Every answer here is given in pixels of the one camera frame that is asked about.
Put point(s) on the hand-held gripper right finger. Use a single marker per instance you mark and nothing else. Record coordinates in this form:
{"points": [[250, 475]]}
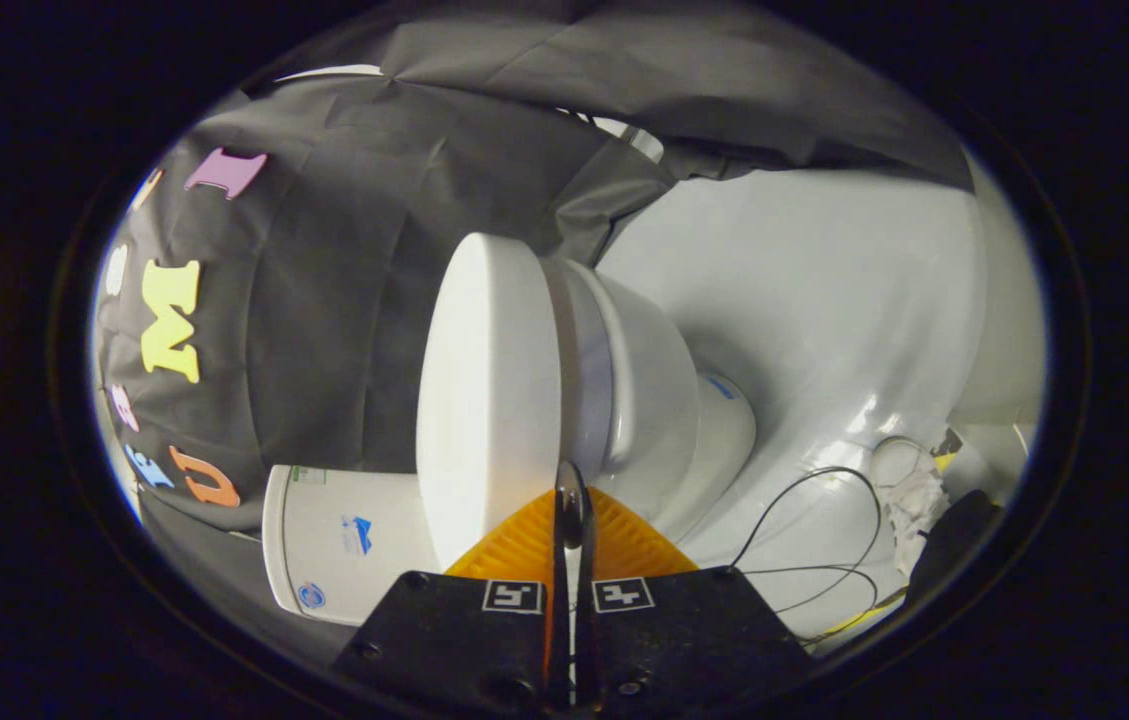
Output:
{"points": [[684, 630]]}

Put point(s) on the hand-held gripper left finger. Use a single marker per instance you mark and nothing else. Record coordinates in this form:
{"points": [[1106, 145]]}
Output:
{"points": [[454, 640]]}

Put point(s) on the crumpled white paper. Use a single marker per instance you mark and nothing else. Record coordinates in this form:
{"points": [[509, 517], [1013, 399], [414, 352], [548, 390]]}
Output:
{"points": [[916, 510]]}

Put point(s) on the dark bag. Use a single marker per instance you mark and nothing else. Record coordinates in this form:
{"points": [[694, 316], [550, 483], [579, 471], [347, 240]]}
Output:
{"points": [[959, 540]]}

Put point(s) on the black backdrop cloth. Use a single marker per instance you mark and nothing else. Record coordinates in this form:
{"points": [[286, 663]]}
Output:
{"points": [[344, 260]]}

